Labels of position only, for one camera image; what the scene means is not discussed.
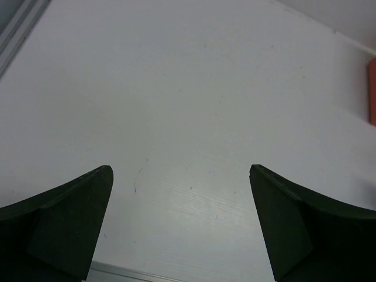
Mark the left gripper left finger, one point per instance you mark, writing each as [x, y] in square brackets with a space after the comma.
[52, 236]

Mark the red drawer box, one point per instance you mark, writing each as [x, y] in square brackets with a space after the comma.
[372, 90]

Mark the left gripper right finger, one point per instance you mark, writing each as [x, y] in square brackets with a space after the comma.
[309, 236]

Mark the aluminium rail frame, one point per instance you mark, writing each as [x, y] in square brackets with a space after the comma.
[18, 19]

